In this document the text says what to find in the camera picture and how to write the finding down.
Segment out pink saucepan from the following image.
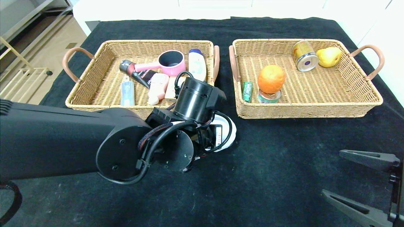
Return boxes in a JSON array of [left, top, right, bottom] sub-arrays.
[[134, 50, 186, 77]]

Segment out wooden rack on wheels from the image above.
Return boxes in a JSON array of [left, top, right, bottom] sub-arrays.
[[0, 36, 53, 104]]

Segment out yellow pear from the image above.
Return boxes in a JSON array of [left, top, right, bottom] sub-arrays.
[[316, 47, 342, 68]]

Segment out braided left arm cable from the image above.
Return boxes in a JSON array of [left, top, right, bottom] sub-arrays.
[[138, 122, 174, 150]]

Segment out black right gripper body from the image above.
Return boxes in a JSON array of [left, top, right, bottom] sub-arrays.
[[388, 156, 404, 227]]

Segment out wicker basket brown handles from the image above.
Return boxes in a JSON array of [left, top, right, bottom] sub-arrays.
[[229, 38, 385, 119], [62, 40, 220, 121]]

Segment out orange fruit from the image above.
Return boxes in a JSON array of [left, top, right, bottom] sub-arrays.
[[257, 64, 286, 94]]

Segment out cream rectangular box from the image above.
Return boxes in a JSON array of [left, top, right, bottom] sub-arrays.
[[164, 77, 187, 103]]

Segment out black tablecloth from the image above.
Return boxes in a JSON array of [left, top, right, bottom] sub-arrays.
[[0, 16, 404, 227]]

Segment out small pull-tab tin can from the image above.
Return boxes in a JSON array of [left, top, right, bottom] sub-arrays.
[[258, 89, 282, 104]]

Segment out black red tube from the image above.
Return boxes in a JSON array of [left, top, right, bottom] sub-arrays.
[[119, 59, 157, 89]]

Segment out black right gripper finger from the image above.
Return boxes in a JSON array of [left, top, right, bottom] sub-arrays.
[[321, 189, 393, 227], [339, 149, 401, 172]]

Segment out pink bottle white cap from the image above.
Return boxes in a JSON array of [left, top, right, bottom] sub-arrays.
[[148, 73, 170, 105]]

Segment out translucent white toothbrush case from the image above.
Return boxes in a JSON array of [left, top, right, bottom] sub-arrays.
[[120, 76, 135, 106]]

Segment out grey shelf unit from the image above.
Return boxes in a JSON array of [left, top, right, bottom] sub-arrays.
[[0, 0, 74, 48]]

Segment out gold drink can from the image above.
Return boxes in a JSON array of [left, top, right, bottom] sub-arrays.
[[292, 40, 319, 72]]

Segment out white plastic bowl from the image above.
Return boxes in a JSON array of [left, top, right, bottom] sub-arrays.
[[205, 113, 237, 152]]

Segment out green chewing gum pack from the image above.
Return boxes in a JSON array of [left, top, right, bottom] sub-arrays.
[[242, 81, 253, 102]]

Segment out white bottle blue cap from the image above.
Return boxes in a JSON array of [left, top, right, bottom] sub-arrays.
[[188, 49, 207, 83]]

